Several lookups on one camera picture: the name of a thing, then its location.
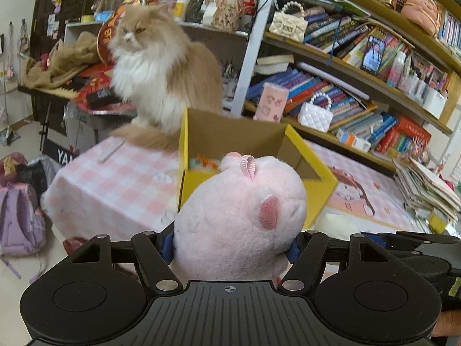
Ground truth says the fluffy cream and white cat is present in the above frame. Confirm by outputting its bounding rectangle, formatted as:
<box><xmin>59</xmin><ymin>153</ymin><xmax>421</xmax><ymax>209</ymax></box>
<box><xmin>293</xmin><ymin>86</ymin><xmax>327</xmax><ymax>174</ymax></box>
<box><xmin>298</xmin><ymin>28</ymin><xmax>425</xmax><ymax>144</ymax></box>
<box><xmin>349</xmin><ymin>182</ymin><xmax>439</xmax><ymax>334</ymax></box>
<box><xmin>108</xmin><ymin>3</ymin><xmax>224</xmax><ymax>152</ymax></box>

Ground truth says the row of colourful thin books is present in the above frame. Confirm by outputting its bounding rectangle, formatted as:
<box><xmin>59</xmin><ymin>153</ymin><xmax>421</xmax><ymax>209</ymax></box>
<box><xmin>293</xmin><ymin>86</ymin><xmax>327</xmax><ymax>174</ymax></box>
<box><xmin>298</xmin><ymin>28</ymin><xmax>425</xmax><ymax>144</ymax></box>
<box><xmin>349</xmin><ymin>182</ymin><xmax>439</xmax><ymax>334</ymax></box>
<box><xmin>304</xmin><ymin>5</ymin><xmax>451</xmax><ymax>109</ymax></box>

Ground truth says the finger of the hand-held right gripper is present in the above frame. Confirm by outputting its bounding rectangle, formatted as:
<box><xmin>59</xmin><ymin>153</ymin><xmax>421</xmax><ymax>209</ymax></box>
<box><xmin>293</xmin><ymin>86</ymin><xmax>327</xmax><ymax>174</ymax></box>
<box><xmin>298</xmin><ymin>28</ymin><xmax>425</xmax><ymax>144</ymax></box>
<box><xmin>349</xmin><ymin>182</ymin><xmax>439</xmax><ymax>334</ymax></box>
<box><xmin>387</xmin><ymin>244</ymin><xmax>424</xmax><ymax>258</ymax></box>
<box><xmin>360</xmin><ymin>231</ymin><xmax>461</xmax><ymax>249</ymax></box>

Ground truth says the stack of picture books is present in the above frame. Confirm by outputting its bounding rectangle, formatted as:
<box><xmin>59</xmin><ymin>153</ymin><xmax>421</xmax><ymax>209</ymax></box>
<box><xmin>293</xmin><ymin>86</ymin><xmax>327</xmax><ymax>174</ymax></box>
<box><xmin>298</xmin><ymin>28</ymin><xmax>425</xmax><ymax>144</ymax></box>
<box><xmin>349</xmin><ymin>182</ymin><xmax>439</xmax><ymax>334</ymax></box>
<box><xmin>392</xmin><ymin>155</ymin><xmax>461</xmax><ymax>224</ymax></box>

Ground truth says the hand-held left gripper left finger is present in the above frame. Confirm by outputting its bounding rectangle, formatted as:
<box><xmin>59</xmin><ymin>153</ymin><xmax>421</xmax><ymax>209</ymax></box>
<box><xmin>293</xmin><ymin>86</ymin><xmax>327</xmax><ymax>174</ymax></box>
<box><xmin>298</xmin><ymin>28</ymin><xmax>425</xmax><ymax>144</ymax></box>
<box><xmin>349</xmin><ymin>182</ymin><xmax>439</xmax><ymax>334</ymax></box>
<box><xmin>68</xmin><ymin>230</ymin><xmax>184</xmax><ymax>294</ymax></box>

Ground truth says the white long tube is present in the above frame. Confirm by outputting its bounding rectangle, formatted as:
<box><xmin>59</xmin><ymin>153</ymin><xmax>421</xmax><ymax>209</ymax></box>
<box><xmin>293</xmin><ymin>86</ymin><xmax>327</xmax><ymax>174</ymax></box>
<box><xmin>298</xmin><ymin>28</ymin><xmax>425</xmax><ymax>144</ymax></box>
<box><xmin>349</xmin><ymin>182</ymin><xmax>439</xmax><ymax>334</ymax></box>
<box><xmin>295</xmin><ymin>61</ymin><xmax>371</xmax><ymax>100</ymax></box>

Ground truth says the pink checkered desk mat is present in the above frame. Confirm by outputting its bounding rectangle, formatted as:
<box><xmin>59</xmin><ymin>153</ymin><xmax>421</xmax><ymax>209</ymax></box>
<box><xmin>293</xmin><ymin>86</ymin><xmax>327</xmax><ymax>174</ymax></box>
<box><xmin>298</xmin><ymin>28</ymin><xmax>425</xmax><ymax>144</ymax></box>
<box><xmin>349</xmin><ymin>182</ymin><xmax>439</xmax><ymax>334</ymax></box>
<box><xmin>41</xmin><ymin>139</ymin><xmax>429</xmax><ymax>246</ymax></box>

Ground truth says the dark wooden door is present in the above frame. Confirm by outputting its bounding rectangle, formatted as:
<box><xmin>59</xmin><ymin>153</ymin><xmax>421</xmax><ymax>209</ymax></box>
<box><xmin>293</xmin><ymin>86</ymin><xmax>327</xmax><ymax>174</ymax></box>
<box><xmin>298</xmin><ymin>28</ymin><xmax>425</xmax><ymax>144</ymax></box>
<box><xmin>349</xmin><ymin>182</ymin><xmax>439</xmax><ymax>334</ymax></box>
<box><xmin>31</xmin><ymin>0</ymin><xmax>105</xmax><ymax>44</ymax></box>

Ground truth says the yellow cardboard box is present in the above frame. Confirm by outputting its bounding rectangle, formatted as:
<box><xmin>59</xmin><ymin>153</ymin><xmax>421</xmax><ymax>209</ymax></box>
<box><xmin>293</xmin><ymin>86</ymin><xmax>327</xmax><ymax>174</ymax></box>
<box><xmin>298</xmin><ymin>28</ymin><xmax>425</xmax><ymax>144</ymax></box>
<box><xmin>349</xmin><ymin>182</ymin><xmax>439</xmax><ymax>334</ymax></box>
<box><xmin>176</xmin><ymin>107</ymin><xmax>339</xmax><ymax>231</ymax></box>

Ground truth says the sparkly colourful decoration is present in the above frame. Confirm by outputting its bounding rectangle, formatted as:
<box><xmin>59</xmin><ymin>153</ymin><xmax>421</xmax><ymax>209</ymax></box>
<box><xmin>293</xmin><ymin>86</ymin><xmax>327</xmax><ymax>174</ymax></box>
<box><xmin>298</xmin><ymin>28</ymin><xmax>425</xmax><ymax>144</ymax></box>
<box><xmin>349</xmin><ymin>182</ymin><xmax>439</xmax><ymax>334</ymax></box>
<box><xmin>407</xmin><ymin>137</ymin><xmax>433</xmax><ymax>163</ymax></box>

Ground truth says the pink bag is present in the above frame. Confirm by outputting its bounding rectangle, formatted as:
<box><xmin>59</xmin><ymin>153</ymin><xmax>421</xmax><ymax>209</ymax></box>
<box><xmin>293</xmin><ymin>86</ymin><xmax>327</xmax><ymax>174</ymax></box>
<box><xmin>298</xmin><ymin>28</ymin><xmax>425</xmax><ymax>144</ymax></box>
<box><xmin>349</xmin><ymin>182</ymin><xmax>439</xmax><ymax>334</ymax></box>
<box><xmin>0</xmin><ymin>151</ymin><xmax>29</xmax><ymax>188</ymax></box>

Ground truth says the brown cloth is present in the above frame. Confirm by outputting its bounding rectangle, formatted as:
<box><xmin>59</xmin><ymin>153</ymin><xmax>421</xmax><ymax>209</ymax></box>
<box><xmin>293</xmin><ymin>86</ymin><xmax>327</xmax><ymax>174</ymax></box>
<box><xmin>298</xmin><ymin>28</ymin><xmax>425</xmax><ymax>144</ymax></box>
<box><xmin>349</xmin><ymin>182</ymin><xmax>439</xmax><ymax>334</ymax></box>
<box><xmin>22</xmin><ymin>31</ymin><xmax>109</xmax><ymax>89</ymax></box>

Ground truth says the pink plush cushion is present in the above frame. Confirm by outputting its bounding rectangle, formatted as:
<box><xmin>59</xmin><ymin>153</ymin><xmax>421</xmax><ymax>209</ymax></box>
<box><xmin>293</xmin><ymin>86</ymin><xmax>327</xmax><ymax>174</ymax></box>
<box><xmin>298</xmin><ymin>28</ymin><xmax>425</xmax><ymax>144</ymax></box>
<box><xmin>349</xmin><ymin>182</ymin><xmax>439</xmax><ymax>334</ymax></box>
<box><xmin>400</xmin><ymin>0</ymin><xmax>442</xmax><ymax>37</ymax></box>

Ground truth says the white quilted purse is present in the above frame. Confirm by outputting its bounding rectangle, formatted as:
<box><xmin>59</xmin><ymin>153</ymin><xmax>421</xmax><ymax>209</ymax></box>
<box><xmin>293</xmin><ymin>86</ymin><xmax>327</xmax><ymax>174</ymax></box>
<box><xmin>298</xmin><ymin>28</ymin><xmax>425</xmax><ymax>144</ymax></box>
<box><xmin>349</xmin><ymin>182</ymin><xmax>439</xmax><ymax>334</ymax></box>
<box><xmin>298</xmin><ymin>92</ymin><xmax>334</xmax><ymax>133</ymax></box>

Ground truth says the pink patterned card box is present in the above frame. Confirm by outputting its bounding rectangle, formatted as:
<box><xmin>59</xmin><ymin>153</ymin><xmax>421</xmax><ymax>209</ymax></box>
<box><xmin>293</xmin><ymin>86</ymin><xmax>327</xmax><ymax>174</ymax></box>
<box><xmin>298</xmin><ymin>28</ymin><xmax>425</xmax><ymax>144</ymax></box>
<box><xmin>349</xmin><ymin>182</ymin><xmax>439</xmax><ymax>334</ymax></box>
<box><xmin>254</xmin><ymin>82</ymin><xmax>289</xmax><ymax>122</ymax></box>

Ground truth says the red gold festive decoration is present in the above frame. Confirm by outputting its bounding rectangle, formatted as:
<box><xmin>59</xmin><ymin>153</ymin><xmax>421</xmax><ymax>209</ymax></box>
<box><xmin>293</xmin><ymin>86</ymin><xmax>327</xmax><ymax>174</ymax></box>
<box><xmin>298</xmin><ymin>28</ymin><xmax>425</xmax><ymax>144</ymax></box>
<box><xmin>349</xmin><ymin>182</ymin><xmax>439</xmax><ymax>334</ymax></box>
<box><xmin>97</xmin><ymin>0</ymin><xmax>163</xmax><ymax>66</ymax></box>

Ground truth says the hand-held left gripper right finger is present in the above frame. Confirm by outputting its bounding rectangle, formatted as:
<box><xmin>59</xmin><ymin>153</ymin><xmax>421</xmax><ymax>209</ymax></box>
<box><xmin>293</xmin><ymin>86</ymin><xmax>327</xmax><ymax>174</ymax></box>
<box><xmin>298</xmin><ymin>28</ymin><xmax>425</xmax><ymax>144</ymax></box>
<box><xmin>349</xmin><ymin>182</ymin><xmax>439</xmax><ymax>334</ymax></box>
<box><xmin>277</xmin><ymin>231</ymin><xmax>400</xmax><ymax>294</ymax></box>

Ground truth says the purple backpack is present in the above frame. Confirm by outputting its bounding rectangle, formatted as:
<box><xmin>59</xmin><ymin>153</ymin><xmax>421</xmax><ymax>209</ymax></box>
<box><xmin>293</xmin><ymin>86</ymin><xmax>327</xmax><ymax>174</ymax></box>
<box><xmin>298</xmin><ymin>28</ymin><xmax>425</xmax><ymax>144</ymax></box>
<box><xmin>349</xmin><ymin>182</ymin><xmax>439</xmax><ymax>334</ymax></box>
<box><xmin>0</xmin><ymin>182</ymin><xmax>48</xmax><ymax>257</ymax></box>

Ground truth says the white bottle yellow label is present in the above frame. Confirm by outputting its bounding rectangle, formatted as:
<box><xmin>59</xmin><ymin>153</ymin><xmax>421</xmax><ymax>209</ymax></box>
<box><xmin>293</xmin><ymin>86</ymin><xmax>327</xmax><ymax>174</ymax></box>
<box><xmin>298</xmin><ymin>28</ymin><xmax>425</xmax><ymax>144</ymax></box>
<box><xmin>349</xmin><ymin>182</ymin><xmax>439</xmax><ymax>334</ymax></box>
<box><xmin>175</xmin><ymin>0</ymin><xmax>192</xmax><ymax>22</ymax></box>

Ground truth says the wooden bookshelf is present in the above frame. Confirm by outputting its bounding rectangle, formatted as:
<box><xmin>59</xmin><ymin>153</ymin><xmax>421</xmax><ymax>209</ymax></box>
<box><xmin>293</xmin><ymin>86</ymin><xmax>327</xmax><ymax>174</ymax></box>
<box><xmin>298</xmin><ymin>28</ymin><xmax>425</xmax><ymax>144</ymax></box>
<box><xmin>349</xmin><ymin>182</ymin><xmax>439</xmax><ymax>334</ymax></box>
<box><xmin>230</xmin><ymin>0</ymin><xmax>461</xmax><ymax>174</ymax></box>

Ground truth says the pink and white bottle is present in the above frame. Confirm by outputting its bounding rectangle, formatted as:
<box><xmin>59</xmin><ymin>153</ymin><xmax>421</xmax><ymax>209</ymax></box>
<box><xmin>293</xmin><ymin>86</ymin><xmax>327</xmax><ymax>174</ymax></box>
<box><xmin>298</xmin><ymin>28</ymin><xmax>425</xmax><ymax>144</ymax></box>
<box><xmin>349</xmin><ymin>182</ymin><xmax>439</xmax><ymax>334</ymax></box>
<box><xmin>387</xmin><ymin>50</ymin><xmax>411</xmax><ymax>87</ymax></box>

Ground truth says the thick dark cover book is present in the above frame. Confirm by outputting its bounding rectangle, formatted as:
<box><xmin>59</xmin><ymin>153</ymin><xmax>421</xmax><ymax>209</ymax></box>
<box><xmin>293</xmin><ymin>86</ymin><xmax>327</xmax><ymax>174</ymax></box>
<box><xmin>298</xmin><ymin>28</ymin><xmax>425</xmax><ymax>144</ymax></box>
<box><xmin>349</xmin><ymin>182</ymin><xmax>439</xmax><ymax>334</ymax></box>
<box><xmin>254</xmin><ymin>54</ymin><xmax>296</xmax><ymax>76</ymax></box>

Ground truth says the orange hair claw clip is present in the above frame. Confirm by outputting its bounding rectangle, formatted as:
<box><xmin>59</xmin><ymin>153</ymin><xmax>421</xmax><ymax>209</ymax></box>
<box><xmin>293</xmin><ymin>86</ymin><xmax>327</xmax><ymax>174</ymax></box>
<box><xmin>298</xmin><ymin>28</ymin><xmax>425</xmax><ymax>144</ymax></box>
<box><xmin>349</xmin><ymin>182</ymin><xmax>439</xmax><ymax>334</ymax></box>
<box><xmin>196</xmin><ymin>155</ymin><xmax>221</xmax><ymax>172</ymax></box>

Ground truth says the pink plush pig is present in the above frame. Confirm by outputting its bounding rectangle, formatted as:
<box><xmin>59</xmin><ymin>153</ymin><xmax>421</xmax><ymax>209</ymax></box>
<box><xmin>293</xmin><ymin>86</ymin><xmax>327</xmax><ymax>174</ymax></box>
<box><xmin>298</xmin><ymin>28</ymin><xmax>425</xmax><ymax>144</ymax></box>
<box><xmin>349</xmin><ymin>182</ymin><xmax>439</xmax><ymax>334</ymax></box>
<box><xmin>169</xmin><ymin>151</ymin><xmax>309</xmax><ymax>286</ymax></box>

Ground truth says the row of blue books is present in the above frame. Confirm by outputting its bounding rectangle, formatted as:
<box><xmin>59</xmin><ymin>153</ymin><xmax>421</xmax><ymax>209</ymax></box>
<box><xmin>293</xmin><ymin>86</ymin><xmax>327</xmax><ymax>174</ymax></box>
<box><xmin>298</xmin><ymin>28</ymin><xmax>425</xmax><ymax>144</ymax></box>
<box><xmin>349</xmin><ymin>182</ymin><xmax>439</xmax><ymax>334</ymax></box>
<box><xmin>247</xmin><ymin>68</ymin><xmax>397</xmax><ymax>148</ymax></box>

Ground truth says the framed photo card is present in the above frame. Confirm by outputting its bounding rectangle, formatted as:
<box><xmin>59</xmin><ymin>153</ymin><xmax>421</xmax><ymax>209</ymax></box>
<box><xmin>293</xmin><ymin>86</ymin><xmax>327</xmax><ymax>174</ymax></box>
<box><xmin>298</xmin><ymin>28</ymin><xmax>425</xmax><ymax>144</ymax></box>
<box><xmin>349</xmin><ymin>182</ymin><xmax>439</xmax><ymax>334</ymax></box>
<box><xmin>361</xmin><ymin>35</ymin><xmax>387</xmax><ymax>76</ymax></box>

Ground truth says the orange and white carton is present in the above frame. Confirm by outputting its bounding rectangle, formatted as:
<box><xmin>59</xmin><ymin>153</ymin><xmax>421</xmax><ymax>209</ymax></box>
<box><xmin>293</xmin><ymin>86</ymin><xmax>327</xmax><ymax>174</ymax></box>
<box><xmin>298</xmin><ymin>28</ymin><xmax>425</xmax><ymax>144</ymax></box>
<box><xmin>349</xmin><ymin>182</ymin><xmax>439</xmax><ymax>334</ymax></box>
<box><xmin>336</xmin><ymin>128</ymin><xmax>372</xmax><ymax>152</ymax></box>

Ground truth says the white file box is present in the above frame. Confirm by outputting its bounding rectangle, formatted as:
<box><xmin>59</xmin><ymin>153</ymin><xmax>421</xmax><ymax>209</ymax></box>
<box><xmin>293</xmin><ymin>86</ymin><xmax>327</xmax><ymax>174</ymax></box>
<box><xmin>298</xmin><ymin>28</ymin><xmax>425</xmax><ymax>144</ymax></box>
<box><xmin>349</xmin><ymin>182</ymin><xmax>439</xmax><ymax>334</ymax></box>
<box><xmin>411</xmin><ymin>79</ymin><xmax>449</xmax><ymax>120</ymax></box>

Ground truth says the black digital piano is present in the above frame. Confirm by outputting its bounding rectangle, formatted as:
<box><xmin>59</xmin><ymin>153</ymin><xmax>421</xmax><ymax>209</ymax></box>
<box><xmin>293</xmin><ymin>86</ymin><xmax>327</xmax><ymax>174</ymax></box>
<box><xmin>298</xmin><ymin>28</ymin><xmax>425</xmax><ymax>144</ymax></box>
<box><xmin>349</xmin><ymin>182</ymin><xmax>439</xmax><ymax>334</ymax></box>
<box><xmin>18</xmin><ymin>79</ymin><xmax>137</xmax><ymax>166</ymax></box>

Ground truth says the black bag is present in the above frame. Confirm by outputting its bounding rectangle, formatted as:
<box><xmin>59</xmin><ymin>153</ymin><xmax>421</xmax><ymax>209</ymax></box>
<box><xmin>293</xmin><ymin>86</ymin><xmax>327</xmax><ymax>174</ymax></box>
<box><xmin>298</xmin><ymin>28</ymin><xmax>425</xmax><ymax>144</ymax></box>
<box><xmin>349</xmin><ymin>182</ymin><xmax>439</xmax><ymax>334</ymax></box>
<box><xmin>18</xmin><ymin>157</ymin><xmax>62</xmax><ymax>196</ymax></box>

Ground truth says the cream quilted purse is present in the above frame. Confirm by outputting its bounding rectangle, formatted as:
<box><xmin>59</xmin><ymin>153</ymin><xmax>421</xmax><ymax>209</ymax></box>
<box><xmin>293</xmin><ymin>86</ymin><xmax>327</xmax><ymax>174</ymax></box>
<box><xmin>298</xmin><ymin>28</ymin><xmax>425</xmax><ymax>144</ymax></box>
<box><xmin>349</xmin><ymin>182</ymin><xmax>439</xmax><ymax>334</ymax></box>
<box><xmin>269</xmin><ymin>1</ymin><xmax>309</xmax><ymax>43</ymax></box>

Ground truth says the floral fabric rabbit doll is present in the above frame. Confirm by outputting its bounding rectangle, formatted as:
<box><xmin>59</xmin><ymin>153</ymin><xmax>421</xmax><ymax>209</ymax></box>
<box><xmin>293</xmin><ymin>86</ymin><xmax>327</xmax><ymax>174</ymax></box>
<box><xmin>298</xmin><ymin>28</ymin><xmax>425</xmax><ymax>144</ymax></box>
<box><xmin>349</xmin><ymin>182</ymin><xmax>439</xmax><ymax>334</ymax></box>
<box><xmin>205</xmin><ymin>0</ymin><xmax>244</xmax><ymax>31</ymax></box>

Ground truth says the yellow tape roll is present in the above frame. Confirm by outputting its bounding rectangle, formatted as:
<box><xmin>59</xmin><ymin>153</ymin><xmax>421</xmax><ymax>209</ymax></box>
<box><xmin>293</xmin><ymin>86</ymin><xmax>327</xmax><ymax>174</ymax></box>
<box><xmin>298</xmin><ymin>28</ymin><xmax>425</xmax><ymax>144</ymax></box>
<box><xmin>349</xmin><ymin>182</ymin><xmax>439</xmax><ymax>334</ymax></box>
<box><xmin>427</xmin><ymin>211</ymin><xmax>451</xmax><ymax>235</ymax></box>

